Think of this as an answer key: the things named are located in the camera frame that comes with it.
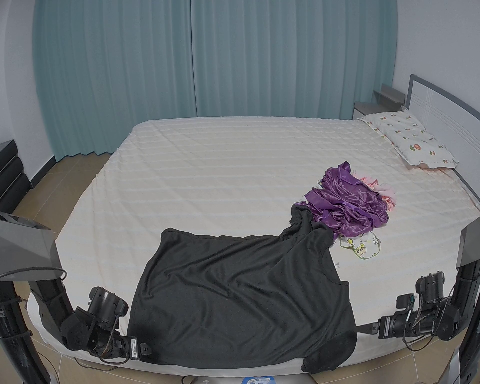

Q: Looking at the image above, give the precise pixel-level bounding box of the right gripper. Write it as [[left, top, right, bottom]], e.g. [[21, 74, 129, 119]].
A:
[[378, 313, 432, 340]]

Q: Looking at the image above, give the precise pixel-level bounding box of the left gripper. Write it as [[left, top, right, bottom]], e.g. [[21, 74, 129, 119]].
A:
[[92, 327, 151, 362]]

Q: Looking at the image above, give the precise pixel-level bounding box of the black T-shirt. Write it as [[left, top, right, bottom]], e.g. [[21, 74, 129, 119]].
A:
[[127, 204, 358, 374]]

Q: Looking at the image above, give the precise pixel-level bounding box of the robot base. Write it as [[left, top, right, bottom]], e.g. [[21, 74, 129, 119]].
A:
[[187, 374, 316, 384]]

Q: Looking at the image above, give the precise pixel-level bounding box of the bed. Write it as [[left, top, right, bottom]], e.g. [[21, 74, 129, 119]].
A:
[[26, 74, 480, 376]]

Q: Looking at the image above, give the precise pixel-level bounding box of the white printed garment green trim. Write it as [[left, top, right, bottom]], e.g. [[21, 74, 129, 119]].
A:
[[339, 230, 382, 259]]

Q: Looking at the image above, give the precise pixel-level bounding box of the pink garment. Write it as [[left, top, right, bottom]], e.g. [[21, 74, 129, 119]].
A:
[[354, 173, 397, 211]]

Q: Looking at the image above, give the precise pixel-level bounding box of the purple satin garment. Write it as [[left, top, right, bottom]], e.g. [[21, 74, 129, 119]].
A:
[[303, 161, 391, 239]]

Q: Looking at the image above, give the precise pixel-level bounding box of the white printed pillow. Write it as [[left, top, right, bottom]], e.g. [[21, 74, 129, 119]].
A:
[[358, 109, 460, 169]]

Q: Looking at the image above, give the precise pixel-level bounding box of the black chest of drawers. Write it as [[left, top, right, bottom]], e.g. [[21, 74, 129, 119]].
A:
[[0, 139, 30, 216]]

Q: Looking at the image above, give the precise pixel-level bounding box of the grey bedside table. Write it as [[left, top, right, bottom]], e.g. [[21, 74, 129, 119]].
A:
[[353, 83, 407, 121]]

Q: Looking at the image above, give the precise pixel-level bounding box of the blue-green curtain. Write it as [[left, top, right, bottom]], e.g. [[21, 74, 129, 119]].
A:
[[32, 0, 197, 162], [191, 0, 398, 121]]

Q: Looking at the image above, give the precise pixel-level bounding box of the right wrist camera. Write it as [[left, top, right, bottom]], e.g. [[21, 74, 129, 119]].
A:
[[397, 294, 418, 312]]

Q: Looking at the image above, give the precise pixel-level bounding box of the black cable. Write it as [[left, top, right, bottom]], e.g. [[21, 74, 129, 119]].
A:
[[73, 356, 118, 373], [0, 266, 67, 282], [403, 334, 436, 352]]

